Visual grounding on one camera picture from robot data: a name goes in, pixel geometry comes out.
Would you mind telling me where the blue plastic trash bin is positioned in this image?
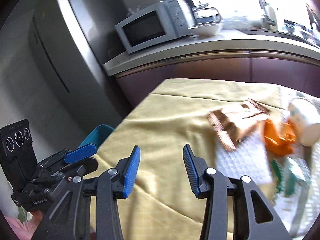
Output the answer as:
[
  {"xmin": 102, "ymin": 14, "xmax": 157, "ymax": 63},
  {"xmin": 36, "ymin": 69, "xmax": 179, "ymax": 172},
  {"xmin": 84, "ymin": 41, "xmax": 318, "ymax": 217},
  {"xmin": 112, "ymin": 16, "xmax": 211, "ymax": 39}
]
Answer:
[{"xmin": 78, "ymin": 124, "xmax": 114, "ymax": 148}]

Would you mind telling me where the golden brown snack wrapper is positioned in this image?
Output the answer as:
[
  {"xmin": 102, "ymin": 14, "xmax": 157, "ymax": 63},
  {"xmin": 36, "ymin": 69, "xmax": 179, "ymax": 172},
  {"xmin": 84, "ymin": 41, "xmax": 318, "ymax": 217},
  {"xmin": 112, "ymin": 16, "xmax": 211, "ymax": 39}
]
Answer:
[{"xmin": 207, "ymin": 99, "xmax": 270, "ymax": 152}]

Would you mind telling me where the white foam mesh sleeve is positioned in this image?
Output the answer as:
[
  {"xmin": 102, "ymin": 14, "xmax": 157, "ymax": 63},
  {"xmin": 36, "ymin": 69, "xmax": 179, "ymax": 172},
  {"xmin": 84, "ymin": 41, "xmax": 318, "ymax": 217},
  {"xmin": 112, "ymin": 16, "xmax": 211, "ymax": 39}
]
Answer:
[{"xmin": 215, "ymin": 131, "xmax": 272, "ymax": 185}]

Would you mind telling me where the white patterned paper cup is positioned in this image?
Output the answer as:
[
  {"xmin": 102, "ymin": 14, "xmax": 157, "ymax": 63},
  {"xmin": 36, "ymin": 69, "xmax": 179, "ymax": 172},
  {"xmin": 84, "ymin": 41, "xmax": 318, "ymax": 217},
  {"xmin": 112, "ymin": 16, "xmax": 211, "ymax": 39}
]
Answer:
[{"xmin": 288, "ymin": 98, "xmax": 319, "ymax": 147}]

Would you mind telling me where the dark purple kitchen cabinet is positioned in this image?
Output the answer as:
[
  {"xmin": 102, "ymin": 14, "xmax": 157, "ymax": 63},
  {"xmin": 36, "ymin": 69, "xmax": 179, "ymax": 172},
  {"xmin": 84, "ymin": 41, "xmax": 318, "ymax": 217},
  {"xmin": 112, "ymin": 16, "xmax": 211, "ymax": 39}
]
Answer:
[{"xmin": 116, "ymin": 50, "xmax": 319, "ymax": 107}]

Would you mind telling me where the yellow quilted tablecloth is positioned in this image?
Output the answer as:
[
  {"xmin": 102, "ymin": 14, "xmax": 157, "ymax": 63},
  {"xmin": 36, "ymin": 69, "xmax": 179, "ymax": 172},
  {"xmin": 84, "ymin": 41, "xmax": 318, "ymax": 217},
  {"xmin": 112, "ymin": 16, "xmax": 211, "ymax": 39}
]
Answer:
[{"xmin": 93, "ymin": 79, "xmax": 284, "ymax": 239}]

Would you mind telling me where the orange peel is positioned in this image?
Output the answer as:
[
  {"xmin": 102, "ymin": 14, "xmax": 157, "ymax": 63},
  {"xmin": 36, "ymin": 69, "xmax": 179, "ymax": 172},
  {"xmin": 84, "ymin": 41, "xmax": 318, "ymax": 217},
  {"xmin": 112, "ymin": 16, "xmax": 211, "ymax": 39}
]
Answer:
[{"xmin": 263, "ymin": 119, "xmax": 297, "ymax": 157}]

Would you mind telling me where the green white wrapper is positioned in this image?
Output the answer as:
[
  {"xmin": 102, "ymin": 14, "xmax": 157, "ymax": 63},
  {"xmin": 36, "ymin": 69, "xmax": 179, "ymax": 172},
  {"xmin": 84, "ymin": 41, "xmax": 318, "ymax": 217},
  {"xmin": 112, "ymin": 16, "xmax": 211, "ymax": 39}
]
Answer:
[{"xmin": 271, "ymin": 158, "xmax": 298, "ymax": 197}]

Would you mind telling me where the silver refrigerator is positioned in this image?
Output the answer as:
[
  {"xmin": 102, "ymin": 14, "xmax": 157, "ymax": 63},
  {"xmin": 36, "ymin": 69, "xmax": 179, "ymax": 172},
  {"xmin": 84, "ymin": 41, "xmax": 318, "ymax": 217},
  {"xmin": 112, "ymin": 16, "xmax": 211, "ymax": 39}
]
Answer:
[{"xmin": 27, "ymin": 0, "xmax": 126, "ymax": 133}]

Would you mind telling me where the white bowl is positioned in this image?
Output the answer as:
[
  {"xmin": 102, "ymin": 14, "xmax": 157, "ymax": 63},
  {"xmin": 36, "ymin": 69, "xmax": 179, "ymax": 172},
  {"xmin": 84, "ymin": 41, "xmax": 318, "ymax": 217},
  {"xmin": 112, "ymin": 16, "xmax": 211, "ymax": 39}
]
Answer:
[{"xmin": 189, "ymin": 23, "xmax": 223, "ymax": 37}]

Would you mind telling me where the light stone countertop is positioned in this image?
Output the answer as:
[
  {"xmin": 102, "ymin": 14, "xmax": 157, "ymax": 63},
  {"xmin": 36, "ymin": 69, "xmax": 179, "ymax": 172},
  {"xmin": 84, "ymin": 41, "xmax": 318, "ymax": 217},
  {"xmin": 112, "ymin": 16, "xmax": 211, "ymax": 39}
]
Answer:
[{"xmin": 103, "ymin": 30, "xmax": 319, "ymax": 76}]

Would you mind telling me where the white microwave oven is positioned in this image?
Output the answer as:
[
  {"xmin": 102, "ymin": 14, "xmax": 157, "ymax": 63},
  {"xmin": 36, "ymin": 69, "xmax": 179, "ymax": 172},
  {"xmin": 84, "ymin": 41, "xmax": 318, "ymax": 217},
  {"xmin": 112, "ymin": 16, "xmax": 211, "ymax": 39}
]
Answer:
[{"xmin": 115, "ymin": 0, "xmax": 195, "ymax": 54}]

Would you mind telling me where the glass teapot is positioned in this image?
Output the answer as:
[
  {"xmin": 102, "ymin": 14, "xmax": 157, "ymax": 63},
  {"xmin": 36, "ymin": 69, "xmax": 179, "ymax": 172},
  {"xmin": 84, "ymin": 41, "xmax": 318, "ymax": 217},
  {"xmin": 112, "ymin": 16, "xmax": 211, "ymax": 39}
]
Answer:
[{"xmin": 192, "ymin": 3, "xmax": 222, "ymax": 25}]

